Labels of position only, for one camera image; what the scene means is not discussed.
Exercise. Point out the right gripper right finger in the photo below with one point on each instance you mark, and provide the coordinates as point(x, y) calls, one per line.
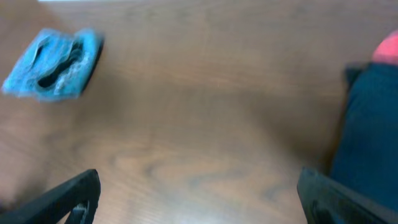
point(326, 201)

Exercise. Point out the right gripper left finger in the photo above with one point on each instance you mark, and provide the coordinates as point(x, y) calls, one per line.
point(76, 198)

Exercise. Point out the light blue denim jeans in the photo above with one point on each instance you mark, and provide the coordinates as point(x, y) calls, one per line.
point(56, 66)

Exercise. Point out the dark navy trousers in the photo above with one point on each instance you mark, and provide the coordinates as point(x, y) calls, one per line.
point(366, 160)

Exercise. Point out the red t-shirt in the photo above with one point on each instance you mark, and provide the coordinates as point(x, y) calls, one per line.
point(387, 50)

